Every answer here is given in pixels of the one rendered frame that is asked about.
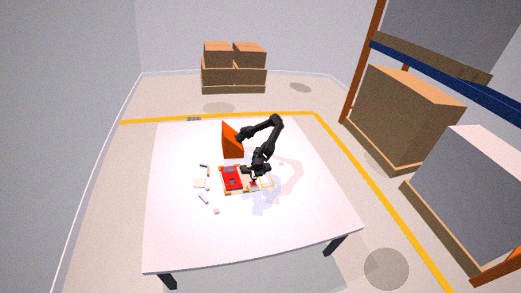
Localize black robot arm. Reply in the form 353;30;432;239
234;113;284;178

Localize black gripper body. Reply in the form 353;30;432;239
240;158;272;175

